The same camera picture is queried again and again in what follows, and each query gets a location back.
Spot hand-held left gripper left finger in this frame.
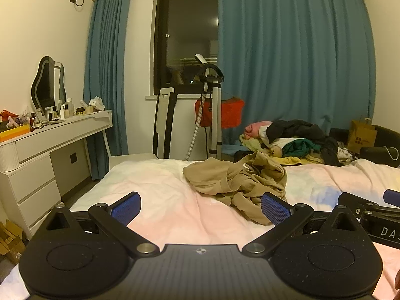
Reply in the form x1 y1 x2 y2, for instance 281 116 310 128
40 191 160 258

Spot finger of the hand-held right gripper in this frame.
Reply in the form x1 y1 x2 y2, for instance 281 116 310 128
338 192 400 218
383 189 400 208

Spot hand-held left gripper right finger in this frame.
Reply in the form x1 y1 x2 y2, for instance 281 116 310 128
242 193 363 257

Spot tan hoodie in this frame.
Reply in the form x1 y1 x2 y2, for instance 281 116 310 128
183 151 288 226

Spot pile of clothes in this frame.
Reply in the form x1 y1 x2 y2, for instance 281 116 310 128
239 119 354 167

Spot pastel duvet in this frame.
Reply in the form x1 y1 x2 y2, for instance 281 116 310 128
0 158 400 300

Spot black leather armchair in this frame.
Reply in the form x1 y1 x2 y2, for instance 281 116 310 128
328 125 400 168

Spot yellow paper bag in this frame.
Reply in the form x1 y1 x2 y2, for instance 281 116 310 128
347 115 378 154

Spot white chair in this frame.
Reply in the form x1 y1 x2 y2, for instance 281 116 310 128
108 87 178 176

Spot white vanity desk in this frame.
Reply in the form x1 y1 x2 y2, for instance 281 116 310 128
0 110 113 241

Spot red cloth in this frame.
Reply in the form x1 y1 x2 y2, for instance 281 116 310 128
195 97 246 129

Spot white tissue box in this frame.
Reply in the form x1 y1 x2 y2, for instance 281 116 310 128
89 97 106 112

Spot garment steamer stand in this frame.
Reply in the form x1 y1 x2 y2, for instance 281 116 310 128
186 54 226 161

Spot group of cosmetic bottles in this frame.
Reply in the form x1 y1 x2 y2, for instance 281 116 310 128
29 98 86 132

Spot cardboard boxes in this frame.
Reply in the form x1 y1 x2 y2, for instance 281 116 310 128
0 219 27 265

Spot white ribbed container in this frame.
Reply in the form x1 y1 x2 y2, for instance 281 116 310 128
0 142 20 173

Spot orange storage box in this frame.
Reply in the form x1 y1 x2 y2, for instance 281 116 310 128
0 124 31 143

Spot narrow blue curtain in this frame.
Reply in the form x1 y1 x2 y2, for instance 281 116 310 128
84 0 161 181

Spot wavy framed mirror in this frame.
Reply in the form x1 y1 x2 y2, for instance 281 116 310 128
30 56 67 118

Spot wide blue curtain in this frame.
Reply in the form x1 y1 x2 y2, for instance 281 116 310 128
218 0 376 147

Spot dark window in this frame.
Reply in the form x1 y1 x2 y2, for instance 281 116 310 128
153 0 219 96

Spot white cable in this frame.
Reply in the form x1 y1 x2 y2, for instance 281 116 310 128
385 146 400 162

